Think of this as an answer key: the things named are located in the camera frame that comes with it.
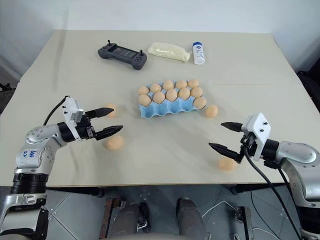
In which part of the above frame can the white floor cable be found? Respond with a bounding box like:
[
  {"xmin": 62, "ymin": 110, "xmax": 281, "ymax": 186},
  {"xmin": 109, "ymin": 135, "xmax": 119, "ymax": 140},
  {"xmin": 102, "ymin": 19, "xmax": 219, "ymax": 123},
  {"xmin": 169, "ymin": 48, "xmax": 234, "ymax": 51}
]
[{"xmin": 201, "ymin": 198, "xmax": 239, "ymax": 219}]

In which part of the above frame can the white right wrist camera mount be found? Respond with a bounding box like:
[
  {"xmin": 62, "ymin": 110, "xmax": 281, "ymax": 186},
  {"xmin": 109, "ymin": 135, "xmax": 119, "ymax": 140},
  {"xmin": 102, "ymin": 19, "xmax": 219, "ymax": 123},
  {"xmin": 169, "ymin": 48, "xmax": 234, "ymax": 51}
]
[{"xmin": 240, "ymin": 112, "xmax": 272, "ymax": 162}]

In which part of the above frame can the dark grey handheld remote controller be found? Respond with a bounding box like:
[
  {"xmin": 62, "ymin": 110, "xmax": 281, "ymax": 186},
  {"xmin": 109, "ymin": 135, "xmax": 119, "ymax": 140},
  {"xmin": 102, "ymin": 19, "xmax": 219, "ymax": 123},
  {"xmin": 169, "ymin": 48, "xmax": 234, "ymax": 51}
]
[{"xmin": 97, "ymin": 39, "xmax": 148, "ymax": 72}]

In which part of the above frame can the white bottle with blue label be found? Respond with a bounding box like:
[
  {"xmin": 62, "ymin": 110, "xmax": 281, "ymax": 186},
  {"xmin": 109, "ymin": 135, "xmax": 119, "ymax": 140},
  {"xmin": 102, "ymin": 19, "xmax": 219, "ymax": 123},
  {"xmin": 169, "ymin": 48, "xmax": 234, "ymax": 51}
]
[{"xmin": 191, "ymin": 41, "xmax": 207, "ymax": 66}]

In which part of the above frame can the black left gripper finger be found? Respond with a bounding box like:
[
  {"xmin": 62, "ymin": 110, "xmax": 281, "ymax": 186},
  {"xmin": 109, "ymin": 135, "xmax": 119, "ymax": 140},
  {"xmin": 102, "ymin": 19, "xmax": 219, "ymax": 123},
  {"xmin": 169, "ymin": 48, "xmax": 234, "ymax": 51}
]
[
  {"xmin": 85, "ymin": 107, "xmax": 118, "ymax": 120},
  {"xmin": 94, "ymin": 124, "xmax": 124, "ymax": 141}
]

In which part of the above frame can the black equipment stand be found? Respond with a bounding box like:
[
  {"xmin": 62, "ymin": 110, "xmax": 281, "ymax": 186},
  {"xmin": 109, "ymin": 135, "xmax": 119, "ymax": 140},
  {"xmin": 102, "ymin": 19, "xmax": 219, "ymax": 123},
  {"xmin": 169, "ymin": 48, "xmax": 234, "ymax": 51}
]
[{"xmin": 0, "ymin": 81, "xmax": 14, "ymax": 114}]

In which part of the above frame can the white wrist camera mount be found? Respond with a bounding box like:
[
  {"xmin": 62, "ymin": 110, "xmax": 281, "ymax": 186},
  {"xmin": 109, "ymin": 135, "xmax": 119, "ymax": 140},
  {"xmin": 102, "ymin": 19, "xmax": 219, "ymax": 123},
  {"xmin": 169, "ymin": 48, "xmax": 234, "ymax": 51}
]
[
  {"xmin": 240, "ymin": 112, "xmax": 272, "ymax": 162},
  {"xmin": 61, "ymin": 95, "xmax": 86, "ymax": 139}
]

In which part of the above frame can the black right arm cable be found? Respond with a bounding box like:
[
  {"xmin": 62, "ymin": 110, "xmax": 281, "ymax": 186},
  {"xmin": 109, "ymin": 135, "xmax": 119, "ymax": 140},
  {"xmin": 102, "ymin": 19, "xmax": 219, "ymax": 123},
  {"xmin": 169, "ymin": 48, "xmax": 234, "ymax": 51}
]
[{"xmin": 243, "ymin": 144, "xmax": 304, "ymax": 240}]

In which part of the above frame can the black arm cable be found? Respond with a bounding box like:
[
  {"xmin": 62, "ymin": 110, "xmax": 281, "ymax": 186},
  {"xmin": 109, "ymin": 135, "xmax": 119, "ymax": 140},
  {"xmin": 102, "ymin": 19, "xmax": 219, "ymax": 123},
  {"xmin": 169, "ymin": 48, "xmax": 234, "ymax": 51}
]
[
  {"xmin": 243, "ymin": 144, "xmax": 304, "ymax": 240},
  {"xmin": 43, "ymin": 95, "xmax": 67, "ymax": 126}
]

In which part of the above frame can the dark rounded shape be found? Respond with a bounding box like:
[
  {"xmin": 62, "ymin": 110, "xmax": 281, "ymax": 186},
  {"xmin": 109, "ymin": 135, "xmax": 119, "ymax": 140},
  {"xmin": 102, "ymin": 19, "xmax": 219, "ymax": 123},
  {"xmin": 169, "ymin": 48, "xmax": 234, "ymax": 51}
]
[
  {"xmin": 175, "ymin": 196, "xmax": 209, "ymax": 240},
  {"xmin": 113, "ymin": 201, "xmax": 151, "ymax": 238}
]

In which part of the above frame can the blue egg tray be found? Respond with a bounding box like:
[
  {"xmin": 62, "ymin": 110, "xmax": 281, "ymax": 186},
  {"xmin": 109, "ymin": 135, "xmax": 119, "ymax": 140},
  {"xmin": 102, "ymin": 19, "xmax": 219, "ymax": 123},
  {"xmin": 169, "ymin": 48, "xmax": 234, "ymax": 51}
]
[{"xmin": 138, "ymin": 96, "xmax": 208, "ymax": 119}]

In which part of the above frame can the black table frame bar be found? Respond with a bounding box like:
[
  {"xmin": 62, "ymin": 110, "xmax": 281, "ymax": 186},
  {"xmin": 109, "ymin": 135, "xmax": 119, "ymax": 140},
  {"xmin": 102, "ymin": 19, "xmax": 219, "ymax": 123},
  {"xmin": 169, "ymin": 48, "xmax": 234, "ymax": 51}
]
[{"xmin": 46, "ymin": 183, "xmax": 286, "ymax": 199}]

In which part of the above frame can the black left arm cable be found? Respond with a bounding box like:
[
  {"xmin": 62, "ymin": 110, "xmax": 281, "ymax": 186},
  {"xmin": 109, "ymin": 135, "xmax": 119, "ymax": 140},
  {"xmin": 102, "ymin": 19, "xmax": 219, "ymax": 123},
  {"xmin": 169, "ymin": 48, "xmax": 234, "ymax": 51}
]
[{"xmin": 43, "ymin": 95, "xmax": 67, "ymax": 126}]

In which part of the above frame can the clear bag of white filling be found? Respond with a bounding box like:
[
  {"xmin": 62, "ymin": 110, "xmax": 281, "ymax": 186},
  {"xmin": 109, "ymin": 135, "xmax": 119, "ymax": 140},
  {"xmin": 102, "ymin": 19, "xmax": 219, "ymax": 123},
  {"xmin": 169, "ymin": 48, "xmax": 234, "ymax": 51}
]
[{"xmin": 147, "ymin": 41, "xmax": 191, "ymax": 64}]

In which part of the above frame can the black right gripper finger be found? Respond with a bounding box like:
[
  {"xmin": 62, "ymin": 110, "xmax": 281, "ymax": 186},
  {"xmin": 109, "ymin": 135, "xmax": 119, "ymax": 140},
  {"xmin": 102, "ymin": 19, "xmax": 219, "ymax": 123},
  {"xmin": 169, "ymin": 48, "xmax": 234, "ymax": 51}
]
[
  {"xmin": 220, "ymin": 121, "xmax": 244, "ymax": 133},
  {"xmin": 208, "ymin": 142, "xmax": 242, "ymax": 164}
]

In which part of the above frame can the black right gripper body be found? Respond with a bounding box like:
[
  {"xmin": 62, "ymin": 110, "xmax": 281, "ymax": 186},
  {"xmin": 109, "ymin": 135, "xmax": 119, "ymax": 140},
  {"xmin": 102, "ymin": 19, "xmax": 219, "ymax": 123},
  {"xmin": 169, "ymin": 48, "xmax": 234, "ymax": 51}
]
[{"xmin": 236, "ymin": 131, "xmax": 259, "ymax": 165}]

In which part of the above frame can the rusty metal bar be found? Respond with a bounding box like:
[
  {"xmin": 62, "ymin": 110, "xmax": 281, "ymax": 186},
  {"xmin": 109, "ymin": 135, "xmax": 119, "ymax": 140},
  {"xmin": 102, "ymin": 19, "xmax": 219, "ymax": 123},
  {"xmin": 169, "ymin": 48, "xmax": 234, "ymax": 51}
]
[
  {"xmin": 235, "ymin": 205, "xmax": 252, "ymax": 240},
  {"xmin": 98, "ymin": 197, "xmax": 121, "ymax": 240}
]

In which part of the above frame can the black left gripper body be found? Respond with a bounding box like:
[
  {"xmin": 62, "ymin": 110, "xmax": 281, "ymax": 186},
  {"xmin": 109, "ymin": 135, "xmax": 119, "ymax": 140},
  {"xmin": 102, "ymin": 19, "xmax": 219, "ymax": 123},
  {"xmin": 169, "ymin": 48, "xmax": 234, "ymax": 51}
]
[{"xmin": 74, "ymin": 113, "xmax": 98, "ymax": 141}]

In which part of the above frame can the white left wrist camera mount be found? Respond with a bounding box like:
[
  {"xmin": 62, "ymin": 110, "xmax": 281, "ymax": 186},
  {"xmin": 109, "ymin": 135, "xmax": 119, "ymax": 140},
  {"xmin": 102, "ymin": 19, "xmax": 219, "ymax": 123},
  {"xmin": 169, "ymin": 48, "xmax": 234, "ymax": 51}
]
[{"xmin": 61, "ymin": 95, "xmax": 86, "ymax": 139}]

